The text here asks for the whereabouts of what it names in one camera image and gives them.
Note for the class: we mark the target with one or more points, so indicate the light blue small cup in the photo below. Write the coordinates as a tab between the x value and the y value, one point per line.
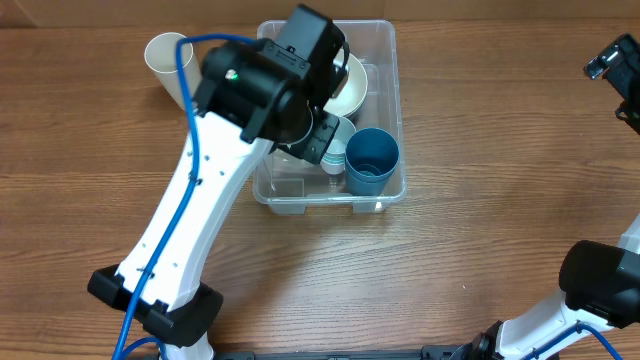
334	159

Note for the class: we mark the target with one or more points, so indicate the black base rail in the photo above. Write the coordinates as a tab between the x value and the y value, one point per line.
428	352

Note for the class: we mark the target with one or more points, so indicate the mint green small cup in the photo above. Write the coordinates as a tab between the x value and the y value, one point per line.
336	151

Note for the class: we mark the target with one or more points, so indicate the dark blue tall cup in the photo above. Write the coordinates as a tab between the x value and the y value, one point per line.
367	187
372	155

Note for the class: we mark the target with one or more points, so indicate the dark blue tall cup front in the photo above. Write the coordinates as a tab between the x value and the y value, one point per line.
367	187

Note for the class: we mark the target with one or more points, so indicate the clear plastic storage bin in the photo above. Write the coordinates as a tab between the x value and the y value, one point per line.
289	186

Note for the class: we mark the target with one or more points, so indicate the cream bowl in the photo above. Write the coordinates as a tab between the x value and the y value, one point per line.
355	87
350	110

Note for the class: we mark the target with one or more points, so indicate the cream tall cup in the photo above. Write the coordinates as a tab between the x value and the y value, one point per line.
159	56

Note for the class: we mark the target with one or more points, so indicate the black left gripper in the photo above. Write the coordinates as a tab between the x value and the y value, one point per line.
301	147

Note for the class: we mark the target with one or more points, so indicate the pink small cup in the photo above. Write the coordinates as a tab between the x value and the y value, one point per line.
332	170

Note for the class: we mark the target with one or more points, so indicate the grey small cup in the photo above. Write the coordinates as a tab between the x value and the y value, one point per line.
345	130

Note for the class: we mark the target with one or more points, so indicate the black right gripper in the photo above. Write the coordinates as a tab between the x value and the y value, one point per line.
624	74

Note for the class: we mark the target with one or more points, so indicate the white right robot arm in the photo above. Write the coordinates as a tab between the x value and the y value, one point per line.
598	291

